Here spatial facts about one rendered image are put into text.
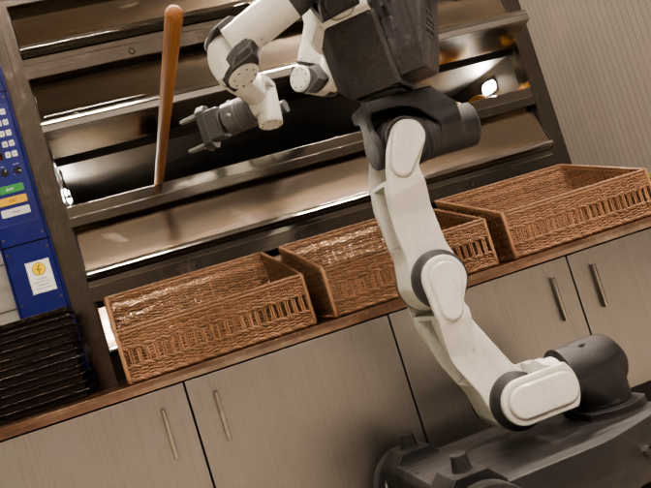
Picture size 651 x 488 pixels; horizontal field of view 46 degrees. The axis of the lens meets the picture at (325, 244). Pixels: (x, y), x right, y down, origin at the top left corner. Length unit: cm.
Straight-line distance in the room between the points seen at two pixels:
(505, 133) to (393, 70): 128
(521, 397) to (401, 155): 64
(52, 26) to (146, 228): 76
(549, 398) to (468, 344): 23
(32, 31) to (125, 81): 34
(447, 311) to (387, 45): 64
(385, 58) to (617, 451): 104
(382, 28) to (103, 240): 128
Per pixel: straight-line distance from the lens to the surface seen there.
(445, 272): 182
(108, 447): 213
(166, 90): 167
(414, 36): 186
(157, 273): 266
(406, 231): 185
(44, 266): 265
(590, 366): 201
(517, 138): 308
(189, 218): 269
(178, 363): 215
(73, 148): 274
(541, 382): 192
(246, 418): 214
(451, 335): 184
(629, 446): 192
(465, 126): 195
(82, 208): 269
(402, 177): 184
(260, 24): 178
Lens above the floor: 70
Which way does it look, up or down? 2 degrees up
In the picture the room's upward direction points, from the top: 17 degrees counter-clockwise
